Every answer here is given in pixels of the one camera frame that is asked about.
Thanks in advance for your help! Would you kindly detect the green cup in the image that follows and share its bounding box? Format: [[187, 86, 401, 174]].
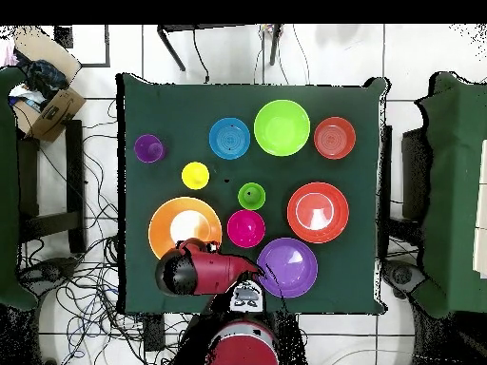
[[237, 182, 267, 211]]

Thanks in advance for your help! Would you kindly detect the pink bowl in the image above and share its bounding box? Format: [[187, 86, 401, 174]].
[[226, 209, 266, 249]]

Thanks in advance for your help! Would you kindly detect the yellow cup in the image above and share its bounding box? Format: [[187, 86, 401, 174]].
[[181, 161, 211, 191]]

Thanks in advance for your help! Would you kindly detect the large orange bowl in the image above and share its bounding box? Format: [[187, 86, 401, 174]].
[[147, 196, 224, 260]]

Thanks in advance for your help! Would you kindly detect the blue bowl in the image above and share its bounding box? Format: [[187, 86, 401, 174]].
[[207, 116, 251, 161]]

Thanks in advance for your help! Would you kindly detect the wide red bowl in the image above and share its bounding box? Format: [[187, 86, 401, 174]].
[[286, 181, 350, 244]]

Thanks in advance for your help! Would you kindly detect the green bowl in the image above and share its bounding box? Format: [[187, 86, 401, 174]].
[[253, 99, 312, 158]]

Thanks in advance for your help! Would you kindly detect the purple bowl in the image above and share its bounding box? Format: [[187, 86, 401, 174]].
[[256, 237, 320, 299]]

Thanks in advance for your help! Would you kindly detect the dark green table cloth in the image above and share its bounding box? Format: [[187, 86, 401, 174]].
[[121, 73, 387, 315]]

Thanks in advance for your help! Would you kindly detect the small orange bowl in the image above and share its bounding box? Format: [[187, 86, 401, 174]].
[[313, 116, 358, 161]]

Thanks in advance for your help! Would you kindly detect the purple cup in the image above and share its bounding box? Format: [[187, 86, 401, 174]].
[[133, 133, 167, 164]]

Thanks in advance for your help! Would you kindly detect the black bench stand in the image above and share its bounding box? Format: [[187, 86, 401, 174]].
[[16, 119, 88, 254]]

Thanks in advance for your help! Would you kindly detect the black chair base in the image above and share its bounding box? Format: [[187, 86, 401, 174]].
[[22, 256, 79, 292], [381, 258, 427, 299]]

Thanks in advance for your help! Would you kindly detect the green covered table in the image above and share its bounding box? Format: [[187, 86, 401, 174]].
[[0, 66, 39, 311], [412, 71, 487, 318]]

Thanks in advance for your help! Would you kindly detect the cardboard box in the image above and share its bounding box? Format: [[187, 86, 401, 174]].
[[12, 26, 87, 144]]

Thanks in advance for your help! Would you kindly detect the black metal table frame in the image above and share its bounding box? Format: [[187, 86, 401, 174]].
[[156, 23, 284, 72]]

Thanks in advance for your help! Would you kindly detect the tangle of black cables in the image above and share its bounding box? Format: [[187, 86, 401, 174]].
[[18, 98, 184, 365]]

